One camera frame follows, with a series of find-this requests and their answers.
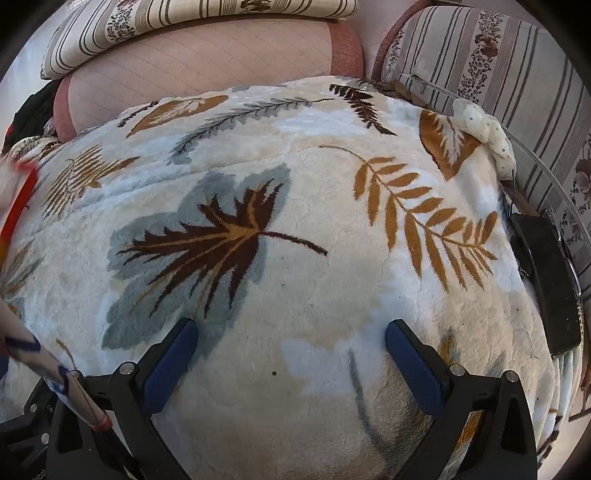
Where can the dark cloth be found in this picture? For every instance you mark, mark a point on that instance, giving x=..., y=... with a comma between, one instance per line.
x=32, y=115

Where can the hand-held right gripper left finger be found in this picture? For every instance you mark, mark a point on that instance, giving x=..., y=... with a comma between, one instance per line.
x=171, y=364

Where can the leaf print plush blanket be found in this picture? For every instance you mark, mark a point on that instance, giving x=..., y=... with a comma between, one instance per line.
x=300, y=277

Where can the red curved band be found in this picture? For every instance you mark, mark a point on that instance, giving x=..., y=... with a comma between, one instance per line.
x=21, y=203

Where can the long striped floral cushion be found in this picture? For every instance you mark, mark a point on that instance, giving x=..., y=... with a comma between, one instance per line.
x=184, y=18

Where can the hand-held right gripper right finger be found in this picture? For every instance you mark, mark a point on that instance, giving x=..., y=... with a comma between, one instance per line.
x=411, y=360

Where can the grey striped floral cushion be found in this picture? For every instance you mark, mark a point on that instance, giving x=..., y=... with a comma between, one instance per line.
x=517, y=69

